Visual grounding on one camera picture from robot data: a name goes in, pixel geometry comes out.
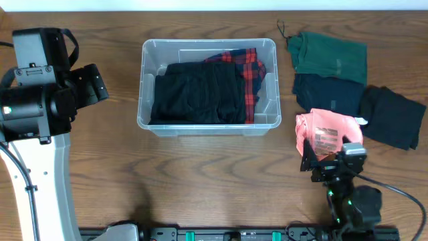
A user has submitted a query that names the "black garment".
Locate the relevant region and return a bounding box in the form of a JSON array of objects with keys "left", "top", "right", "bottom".
[
  {"left": 359, "top": 86, "right": 427, "bottom": 151},
  {"left": 149, "top": 62, "right": 246, "bottom": 125}
]

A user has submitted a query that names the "dark green garment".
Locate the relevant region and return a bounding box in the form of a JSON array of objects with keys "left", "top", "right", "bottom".
[{"left": 287, "top": 32, "right": 368, "bottom": 86}]

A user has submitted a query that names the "red navy plaid garment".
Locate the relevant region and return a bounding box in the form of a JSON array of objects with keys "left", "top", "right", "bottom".
[{"left": 204, "top": 48, "right": 266, "bottom": 124}]

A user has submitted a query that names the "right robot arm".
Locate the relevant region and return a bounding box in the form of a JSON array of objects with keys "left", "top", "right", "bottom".
[{"left": 300, "top": 137, "right": 382, "bottom": 240}]

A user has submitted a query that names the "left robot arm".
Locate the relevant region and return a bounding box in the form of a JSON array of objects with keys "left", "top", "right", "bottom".
[{"left": 1, "top": 64, "right": 108, "bottom": 240}]

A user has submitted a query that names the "clear plastic storage container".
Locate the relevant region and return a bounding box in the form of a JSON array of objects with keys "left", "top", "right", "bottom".
[{"left": 136, "top": 38, "right": 282, "bottom": 137}]

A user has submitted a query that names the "pink printed garment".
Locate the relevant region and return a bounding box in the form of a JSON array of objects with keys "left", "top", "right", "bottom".
[{"left": 295, "top": 108, "right": 363, "bottom": 161}]

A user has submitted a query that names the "dark navy folded garment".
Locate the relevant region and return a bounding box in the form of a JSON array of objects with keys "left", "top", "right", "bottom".
[{"left": 292, "top": 74, "right": 365, "bottom": 116}]

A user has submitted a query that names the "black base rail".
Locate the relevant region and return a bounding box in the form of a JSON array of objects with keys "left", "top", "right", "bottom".
[{"left": 79, "top": 222, "right": 400, "bottom": 241}]

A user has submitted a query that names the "black drawstring loop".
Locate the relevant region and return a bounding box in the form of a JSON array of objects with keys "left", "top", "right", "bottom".
[{"left": 276, "top": 19, "right": 289, "bottom": 39}]

